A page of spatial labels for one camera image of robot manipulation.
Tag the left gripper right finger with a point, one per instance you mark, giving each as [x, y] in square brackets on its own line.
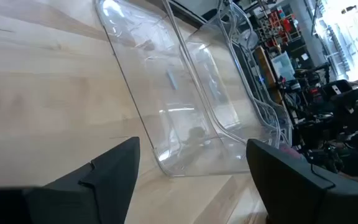
[291, 193]

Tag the pale blue storage box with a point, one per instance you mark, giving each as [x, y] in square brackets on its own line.
[283, 67]

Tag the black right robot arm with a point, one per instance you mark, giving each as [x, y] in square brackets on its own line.
[356, 163]

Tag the shelf with red items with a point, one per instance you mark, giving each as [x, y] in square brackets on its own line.
[278, 28]

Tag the brown wooden board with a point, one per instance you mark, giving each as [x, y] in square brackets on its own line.
[264, 67]

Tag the clear plastic bin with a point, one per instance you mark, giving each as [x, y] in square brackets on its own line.
[154, 93]
[253, 93]

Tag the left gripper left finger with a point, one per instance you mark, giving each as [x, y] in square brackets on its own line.
[104, 186]

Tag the black aluminium table frame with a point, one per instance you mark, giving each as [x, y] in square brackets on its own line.
[191, 14]

